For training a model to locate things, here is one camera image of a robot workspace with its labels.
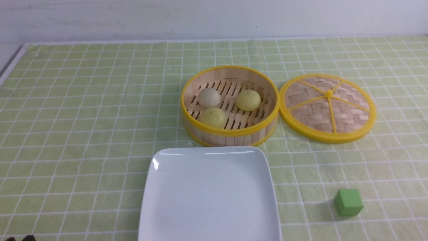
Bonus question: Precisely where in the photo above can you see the yellow bun front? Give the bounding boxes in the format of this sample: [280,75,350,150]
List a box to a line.
[198,108,227,129]

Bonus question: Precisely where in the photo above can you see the yellow rimmed bamboo steamer basket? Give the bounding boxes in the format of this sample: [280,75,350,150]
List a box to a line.
[180,65,280,147]

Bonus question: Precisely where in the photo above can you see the green checkered tablecloth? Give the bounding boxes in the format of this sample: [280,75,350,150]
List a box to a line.
[0,36,428,241]

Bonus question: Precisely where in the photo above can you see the green cube block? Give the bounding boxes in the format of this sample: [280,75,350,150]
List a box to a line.
[334,189,364,217]

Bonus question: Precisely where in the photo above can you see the white steamed bun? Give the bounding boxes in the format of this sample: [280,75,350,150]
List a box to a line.
[198,88,221,108]

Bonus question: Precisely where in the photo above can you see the woven bamboo steamer lid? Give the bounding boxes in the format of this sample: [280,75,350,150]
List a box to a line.
[279,74,377,144]

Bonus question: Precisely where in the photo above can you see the yellow bun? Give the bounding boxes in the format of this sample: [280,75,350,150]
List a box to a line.
[198,108,227,129]
[235,90,261,112]

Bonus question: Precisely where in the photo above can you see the white square plate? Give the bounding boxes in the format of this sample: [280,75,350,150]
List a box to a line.
[138,146,283,241]

